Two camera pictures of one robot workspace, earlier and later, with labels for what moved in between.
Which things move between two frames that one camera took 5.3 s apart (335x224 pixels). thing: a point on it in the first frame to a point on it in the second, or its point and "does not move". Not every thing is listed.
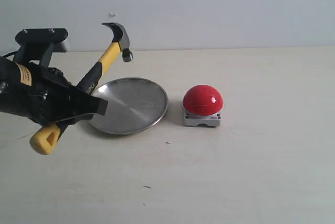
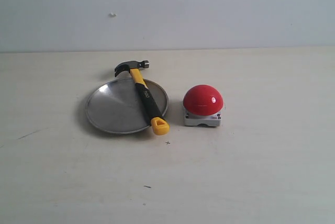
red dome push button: [202, 104] does not move
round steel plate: [133, 104] does not move
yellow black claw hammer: [45, 141] to [159, 125]
